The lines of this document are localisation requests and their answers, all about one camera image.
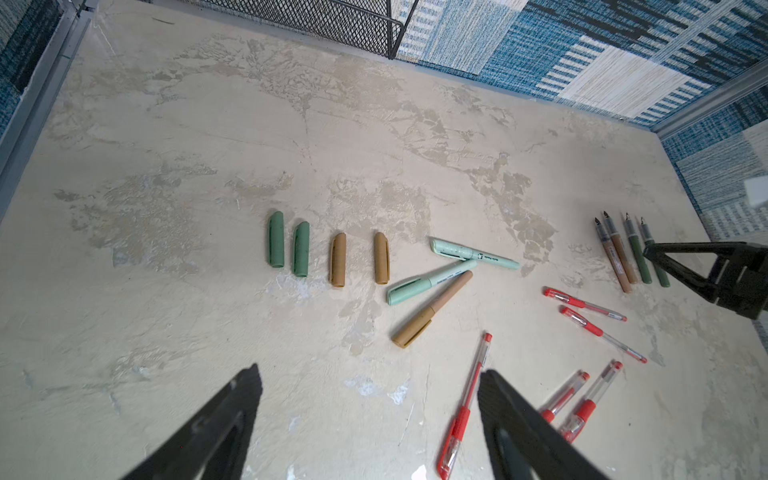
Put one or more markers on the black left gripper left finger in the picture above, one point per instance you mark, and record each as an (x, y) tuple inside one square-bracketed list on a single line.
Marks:
[(214, 442)]

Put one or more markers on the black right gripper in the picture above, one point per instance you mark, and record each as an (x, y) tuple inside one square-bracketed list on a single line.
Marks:
[(736, 281)]

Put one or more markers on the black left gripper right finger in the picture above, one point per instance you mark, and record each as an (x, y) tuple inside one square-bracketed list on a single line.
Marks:
[(520, 443)]

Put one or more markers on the dark green marker pen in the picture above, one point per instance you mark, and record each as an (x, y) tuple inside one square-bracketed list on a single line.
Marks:
[(637, 249)]

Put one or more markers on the tan highlighter pen top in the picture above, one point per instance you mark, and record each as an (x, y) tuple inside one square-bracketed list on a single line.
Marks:
[(619, 246)]

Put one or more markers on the tan highlighter pen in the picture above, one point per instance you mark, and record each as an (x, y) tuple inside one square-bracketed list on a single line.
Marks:
[(619, 246), (416, 325), (613, 257)]

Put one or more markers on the red pen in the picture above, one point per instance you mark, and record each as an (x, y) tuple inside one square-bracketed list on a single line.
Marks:
[(582, 304), (577, 420), (461, 419), (585, 324), (564, 395)]

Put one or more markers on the mint highlighter pen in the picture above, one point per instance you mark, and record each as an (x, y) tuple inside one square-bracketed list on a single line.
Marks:
[(452, 250), (419, 285)]

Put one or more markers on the green marker cap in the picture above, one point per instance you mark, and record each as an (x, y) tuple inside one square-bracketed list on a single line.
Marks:
[(301, 244), (276, 242)]

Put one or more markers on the tan marker cap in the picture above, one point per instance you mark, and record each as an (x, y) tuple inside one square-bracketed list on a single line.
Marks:
[(381, 259), (337, 266)]

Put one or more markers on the black wire mesh shelf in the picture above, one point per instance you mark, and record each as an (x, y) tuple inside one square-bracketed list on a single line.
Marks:
[(375, 26)]

